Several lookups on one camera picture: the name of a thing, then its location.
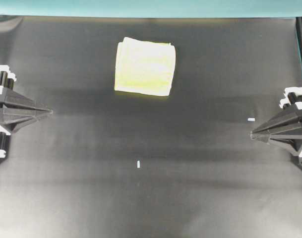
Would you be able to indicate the yellow cloth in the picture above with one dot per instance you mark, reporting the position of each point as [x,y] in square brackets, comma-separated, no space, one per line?
[144,67]

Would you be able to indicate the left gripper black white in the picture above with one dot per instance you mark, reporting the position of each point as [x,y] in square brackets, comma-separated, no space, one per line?
[27,111]

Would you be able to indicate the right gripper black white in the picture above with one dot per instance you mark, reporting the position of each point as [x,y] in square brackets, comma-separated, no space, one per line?
[291,113]

